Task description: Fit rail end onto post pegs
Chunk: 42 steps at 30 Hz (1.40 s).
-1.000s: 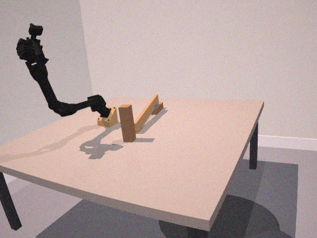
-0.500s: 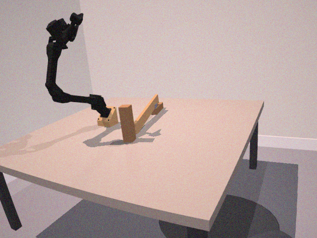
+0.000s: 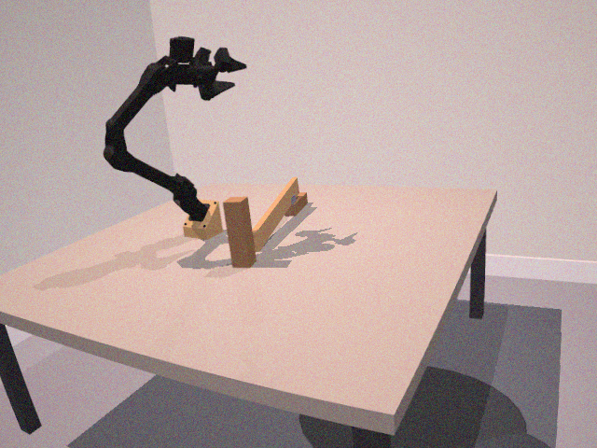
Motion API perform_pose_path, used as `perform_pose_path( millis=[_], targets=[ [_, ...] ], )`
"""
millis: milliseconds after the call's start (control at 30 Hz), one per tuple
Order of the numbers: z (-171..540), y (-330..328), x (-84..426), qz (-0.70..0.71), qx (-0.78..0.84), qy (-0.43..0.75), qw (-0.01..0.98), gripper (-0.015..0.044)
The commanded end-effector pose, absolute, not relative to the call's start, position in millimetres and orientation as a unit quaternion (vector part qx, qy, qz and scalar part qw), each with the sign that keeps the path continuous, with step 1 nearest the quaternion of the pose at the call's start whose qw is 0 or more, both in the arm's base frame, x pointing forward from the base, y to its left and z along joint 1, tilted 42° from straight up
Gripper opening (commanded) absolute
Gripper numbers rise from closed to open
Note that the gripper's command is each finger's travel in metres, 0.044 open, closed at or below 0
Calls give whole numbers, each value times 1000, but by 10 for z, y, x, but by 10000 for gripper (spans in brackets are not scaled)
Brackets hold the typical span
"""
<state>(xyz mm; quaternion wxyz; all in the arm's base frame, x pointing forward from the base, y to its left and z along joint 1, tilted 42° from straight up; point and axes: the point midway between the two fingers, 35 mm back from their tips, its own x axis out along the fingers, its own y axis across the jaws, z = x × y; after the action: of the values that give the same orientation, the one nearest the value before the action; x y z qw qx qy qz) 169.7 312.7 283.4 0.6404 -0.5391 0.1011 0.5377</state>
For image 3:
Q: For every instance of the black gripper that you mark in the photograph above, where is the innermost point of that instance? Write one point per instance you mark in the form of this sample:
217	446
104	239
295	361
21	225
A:
205	75

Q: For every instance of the long wooden rail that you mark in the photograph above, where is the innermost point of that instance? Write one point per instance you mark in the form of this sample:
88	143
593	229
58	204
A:
267	224

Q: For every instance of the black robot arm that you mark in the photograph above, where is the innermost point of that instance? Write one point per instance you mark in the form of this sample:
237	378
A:
156	78

